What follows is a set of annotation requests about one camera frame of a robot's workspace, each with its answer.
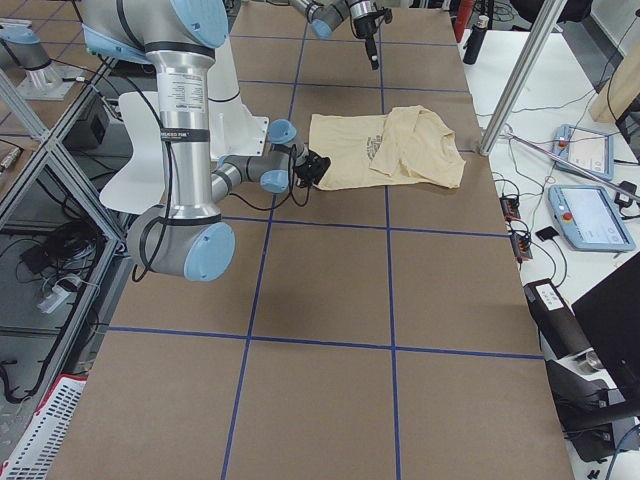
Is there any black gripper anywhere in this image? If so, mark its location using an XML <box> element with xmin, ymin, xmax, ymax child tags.
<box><xmin>294</xmin><ymin>152</ymin><xmax>331</xmax><ymax>188</ymax></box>
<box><xmin>351</xmin><ymin>13</ymin><xmax>379</xmax><ymax>70</ymax></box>

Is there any yellow long-sleeve shirt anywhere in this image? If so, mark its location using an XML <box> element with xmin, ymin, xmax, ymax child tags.
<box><xmin>309</xmin><ymin>105</ymin><xmax>465</xmax><ymax>191</ymax></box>

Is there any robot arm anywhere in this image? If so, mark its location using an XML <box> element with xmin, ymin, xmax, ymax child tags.
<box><xmin>81</xmin><ymin>1</ymin><xmax>331</xmax><ymax>282</ymax></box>
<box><xmin>289</xmin><ymin>0</ymin><xmax>393</xmax><ymax>70</ymax></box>

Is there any red cylinder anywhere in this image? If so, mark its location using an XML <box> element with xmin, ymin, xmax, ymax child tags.
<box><xmin>453</xmin><ymin>0</ymin><xmax>475</xmax><ymax>43</ymax></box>

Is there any black water bottle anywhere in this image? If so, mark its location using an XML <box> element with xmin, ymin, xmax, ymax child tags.
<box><xmin>462</xmin><ymin>15</ymin><xmax>490</xmax><ymax>65</ymax></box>

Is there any white chair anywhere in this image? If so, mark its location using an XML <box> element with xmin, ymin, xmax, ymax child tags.
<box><xmin>100</xmin><ymin>91</ymin><xmax>165</xmax><ymax>215</ymax></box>

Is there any far blue teach pendant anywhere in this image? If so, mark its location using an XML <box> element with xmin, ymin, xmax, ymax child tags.
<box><xmin>552</xmin><ymin>124</ymin><xmax>614</xmax><ymax>180</ymax></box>

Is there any blue teach pendant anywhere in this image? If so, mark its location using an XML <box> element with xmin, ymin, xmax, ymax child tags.
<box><xmin>552</xmin><ymin>124</ymin><xmax>614</xmax><ymax>180</ymax></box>
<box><xmin>547</xmin><ymin>185</ymin><xmax>636</xmax><ymax>252</ymax></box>

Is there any metal reacher stick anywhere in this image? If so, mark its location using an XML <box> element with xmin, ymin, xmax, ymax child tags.
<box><xmin>501</xmin><ymin>133</ymin><xmax>640</xmax><ymax>202</ymax></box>

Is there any near blue teach pendant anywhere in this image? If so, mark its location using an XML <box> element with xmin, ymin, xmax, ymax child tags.
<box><xmin>547</xmin><ymin>185</ymin><xmax>636</xmax><ymax>252</ymax></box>

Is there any white power strip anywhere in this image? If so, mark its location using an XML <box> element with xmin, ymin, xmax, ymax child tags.
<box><xmin>37</xmin><ymin>280</ymin><xmax>78</xmax><ymax>314</ymax></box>

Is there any black label printer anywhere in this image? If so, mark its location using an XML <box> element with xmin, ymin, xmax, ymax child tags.
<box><xmin>523</xmin><ymin>279</ymin><xmax>593</xmax><ymax>359</ymax></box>

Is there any black monitor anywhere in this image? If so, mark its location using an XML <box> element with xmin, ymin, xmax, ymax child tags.
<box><xmin>572</xmin><ymin>255</ymin><xmax>639</xmax><ymax>399</ymax></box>

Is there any white perforated basket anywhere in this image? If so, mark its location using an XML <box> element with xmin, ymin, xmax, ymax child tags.
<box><xmin>1</xmin><ymin>374</ymin><xmax>87</xmax><ymax>480</ymax></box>

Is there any aluminium frame post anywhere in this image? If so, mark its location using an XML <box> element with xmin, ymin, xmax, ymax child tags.
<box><xmin>479</xmin><ymin>0</ymin><xmax>567</xmax><ymax>156</ymax></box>

